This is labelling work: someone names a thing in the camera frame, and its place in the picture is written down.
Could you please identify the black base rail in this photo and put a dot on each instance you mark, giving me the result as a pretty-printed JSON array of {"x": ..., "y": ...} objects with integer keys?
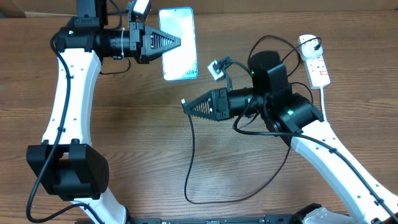
[{"x": 267, "y": 219}]

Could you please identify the white power extension strip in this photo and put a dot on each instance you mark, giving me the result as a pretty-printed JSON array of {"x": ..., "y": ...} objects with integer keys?
[{"x": 317, "y": 72}]

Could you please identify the white charger plug adapter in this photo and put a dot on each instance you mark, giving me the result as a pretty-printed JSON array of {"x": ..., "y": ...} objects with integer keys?
[{"x": 308, "y": 44}]

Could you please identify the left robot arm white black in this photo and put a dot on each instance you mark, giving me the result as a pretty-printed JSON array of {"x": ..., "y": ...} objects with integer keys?
[{"x": 65, "y": 162}]

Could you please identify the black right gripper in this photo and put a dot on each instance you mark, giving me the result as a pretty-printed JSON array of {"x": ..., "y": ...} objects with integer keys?
[{"x": 221, "y": 109}]

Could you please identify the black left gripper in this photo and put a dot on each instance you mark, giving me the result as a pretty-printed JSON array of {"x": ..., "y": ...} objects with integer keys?
[{"x": 139, "y": 32}]

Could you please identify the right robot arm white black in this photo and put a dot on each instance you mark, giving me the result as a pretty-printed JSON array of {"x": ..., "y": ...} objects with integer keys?
[{"x": 271, "y": 108}]

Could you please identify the Galaxy smartphone blue screen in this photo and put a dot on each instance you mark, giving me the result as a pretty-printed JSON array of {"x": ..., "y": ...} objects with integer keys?
[{"x": 179, "y": 63}]

